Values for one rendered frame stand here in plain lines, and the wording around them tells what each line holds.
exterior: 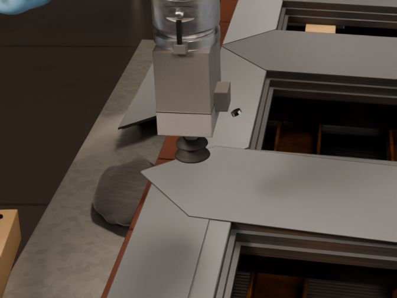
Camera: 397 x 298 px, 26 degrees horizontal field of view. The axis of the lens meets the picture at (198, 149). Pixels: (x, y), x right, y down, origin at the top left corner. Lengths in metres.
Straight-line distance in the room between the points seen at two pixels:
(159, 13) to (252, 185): 0.32
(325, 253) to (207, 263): 0.16
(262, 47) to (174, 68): 0.62
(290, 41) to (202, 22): 0.67
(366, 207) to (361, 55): 0.48
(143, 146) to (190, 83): 0.65
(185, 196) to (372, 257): 0.25
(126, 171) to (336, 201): 0.46
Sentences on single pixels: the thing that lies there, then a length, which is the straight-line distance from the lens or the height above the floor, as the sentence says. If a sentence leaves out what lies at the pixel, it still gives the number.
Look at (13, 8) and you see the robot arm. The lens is 0.85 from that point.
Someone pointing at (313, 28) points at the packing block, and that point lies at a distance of 1.76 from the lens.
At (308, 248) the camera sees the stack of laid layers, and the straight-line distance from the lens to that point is 1.09.
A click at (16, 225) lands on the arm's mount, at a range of 1.33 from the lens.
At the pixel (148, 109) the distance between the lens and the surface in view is 1.63.
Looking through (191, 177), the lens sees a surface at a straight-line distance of 1.16.
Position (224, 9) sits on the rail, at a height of 0.83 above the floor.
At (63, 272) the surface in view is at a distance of 1.29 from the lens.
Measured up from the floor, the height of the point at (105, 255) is 0.68.
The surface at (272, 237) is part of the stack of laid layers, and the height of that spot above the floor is 0.84.
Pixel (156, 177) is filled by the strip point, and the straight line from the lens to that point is 1.16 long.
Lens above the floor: 1.48
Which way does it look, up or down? 30 degrees down
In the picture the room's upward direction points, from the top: straight up
